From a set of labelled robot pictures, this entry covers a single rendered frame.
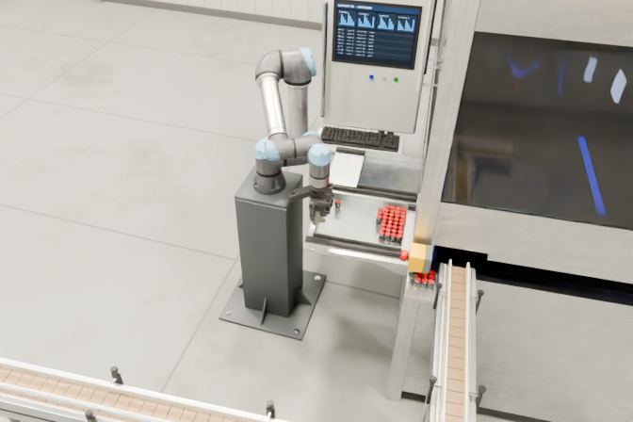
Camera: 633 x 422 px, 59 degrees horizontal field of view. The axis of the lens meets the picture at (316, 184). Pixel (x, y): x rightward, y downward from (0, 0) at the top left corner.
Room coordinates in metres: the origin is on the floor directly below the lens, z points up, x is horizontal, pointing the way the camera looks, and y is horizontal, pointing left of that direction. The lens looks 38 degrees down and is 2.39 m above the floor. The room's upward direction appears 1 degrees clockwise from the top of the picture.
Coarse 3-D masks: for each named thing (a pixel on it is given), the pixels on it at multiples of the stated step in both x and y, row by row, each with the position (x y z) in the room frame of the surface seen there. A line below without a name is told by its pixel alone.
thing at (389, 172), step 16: (368, 160) 2.09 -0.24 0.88; (384, 160) 2.09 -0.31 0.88; (400, 160) 2.09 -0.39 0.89; (416, 160) 2.07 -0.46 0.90; (368, 176) 1.97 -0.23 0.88; (384, 176) 1.97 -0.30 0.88; (400, 176) 1.97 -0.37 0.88; (416, 176) 1.98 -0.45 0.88; (400, 192) 1.83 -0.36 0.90; (416, 192) 1.82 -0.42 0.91
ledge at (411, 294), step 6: (408, 270) 1.41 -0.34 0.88; (408, 276) 1.38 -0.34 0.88; (408, 282) 1.35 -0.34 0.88; (408, 288) 1.32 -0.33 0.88; (408, 294) 1.30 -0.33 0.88; (414, 294) 1.30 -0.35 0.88; (420, 294) 1.30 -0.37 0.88; (426, 294) 1.30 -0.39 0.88; (432, 294) 1.30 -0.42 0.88; (414, 300) 1.28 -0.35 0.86; (420, 300) 1.28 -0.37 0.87; (426, 300) 1.27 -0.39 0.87; (432, 300) 1.27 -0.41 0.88
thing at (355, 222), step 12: (348, 204) 1.77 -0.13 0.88; (360, 204) 1.77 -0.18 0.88; (372, 204) 1.77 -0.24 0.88; (384, 204) 1.76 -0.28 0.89; (396, 204) 1.75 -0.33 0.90; (408, 204) 1.74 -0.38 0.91; (336, 216) 1.70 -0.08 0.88; (348, 216) 1.70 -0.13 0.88; (360, 216) 1.70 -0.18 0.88; (372, 216) 1.70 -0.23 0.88; (324, 228) 1.62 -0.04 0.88; (336, 228) 1.63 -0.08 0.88; (348, 228) 1.63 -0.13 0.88; (360, 228) 1.63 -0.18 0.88; (372, 228) 1.63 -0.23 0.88; (348, 240) 1.53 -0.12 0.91; (360, 240) 1.53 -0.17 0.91; (372, 240) 1.56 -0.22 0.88
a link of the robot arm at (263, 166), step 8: (256, 144) 2.02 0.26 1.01; (256, 152) 1.98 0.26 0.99; (264, 152) 1.96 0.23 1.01; (256, 160) 1.98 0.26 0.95; (264, 160) 1.96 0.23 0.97; (280, 160) 1.97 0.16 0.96; (256, 168) 1.98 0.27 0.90; (264, 168) 1.96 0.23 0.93; (272, 168) 1.96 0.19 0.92; (280, 168) 1.99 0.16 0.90
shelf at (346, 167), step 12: (336, 156) 2.12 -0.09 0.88; (348, 156) 2.12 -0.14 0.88; (360, 156) 2.12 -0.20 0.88; (336, 168) 2.03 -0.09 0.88; (348, 168) 2.03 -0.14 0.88; (360, 168) 2.03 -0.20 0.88; (336, 180) 1.94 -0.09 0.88; (348, 180) 1.94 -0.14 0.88; (336, 192) 1.85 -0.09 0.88; (348, 192) 1.86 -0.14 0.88; (408, 216) 1.71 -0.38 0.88; (312, 228) 1.63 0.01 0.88; (408, 228) 1.64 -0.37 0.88; (408, 240) 1.57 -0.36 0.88; (324, 252) 1.50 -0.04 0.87; (336, 252) 1.49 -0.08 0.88; (348, 252) 1.49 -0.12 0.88; (360, 252) 1.50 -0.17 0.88; (384, 264) 1.45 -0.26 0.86; (396, 264) 1.45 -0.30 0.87
